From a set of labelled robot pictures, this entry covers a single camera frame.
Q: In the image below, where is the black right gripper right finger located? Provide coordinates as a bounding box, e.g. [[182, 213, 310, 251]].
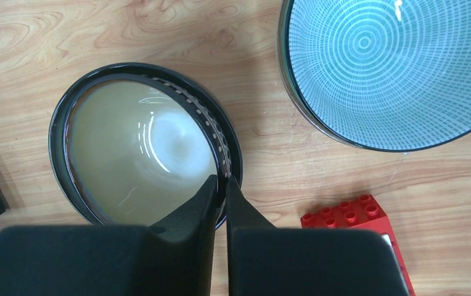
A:
[[225, 178, 409, 295]]

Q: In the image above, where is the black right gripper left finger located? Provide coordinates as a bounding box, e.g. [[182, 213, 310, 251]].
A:
[[0, 176, 217, 295]]

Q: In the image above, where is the teal glazed large bowl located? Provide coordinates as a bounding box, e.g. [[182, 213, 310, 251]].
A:
[[48, 62, 244, 228]]

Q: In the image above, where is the white grid pattern bowl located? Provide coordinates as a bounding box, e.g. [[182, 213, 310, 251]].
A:
[[276, 1, 471, 152]]

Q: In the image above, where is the black patterned rim bowl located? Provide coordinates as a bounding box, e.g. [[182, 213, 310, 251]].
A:
[[64, 74, 232, 226]]

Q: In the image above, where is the red toy window brick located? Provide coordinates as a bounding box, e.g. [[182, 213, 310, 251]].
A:
[[300, 194, 415, 295]]

